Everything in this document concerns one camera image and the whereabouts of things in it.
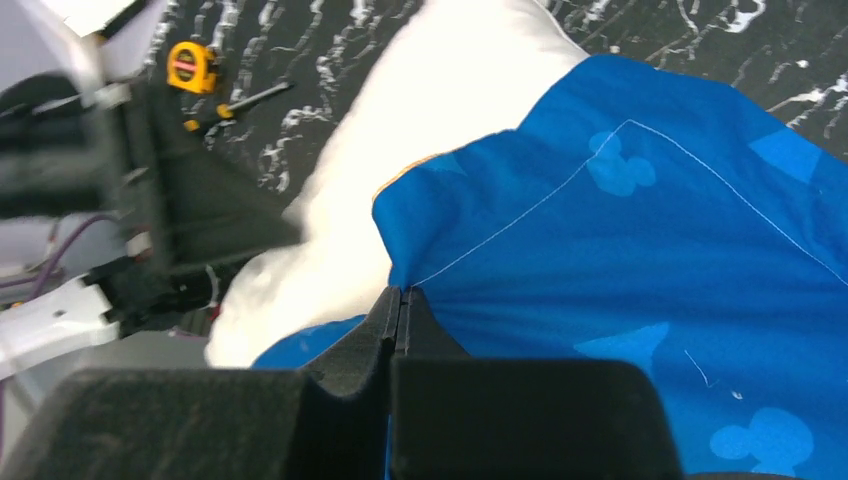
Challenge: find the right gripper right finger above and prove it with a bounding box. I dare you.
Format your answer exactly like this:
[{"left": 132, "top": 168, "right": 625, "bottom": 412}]
[{"left": 390, "top": 289, "right": 683, "bottom": 479}]

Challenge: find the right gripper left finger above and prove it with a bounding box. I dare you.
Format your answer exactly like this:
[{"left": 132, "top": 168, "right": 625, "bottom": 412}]
[{"left": 1, "top": 288, "right": 402, "bottom": 479}]

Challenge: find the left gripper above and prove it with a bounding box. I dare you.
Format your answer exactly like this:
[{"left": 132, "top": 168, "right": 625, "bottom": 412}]
[{"left": 1, "top": 72, "right": 301, "bottom": 273}]

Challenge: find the yellow and blue pillowcase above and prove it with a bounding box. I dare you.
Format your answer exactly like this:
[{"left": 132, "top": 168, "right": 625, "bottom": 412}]
[{"left": 251, "top": 54, "right": 848, "bottom": 480}]

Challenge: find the white pillow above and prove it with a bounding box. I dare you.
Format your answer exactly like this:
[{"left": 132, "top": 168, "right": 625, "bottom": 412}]
[{"left": 204, "top": 0, "right": 586, "bottom": 368}]

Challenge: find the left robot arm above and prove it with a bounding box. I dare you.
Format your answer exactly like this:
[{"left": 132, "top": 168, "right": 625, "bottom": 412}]
[{"left": 1, "top": 72, "right": 299, "bottom": 378}]

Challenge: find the yellow black screwdriver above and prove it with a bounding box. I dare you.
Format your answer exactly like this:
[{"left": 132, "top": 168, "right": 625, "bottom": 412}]
[{"left": 183, "top": 82, "right": 295, "bottom": 134}]

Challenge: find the yellow tape measure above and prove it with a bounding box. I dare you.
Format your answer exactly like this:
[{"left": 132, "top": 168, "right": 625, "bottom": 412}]
[{"left": 166, "top": 41, "right": 220, "bottom": 94}]

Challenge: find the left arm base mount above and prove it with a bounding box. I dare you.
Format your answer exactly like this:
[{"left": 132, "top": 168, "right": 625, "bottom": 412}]
[{"left": 82, "top": 257, "right": 222, "bottom": 338}]

